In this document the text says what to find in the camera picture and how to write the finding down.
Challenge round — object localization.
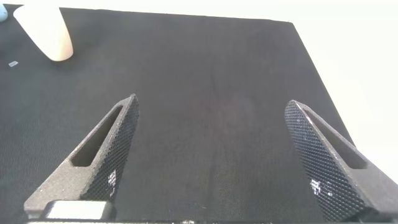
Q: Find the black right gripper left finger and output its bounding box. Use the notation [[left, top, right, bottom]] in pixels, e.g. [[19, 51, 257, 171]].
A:
[[24, 93, 140, 220]]

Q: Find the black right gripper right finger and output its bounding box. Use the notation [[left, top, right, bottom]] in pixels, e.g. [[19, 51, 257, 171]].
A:
[[284, 99, 398, 223]]

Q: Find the beige plastic cup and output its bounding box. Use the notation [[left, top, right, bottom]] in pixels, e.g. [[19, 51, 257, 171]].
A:
[[12, 4, 74, 62]]

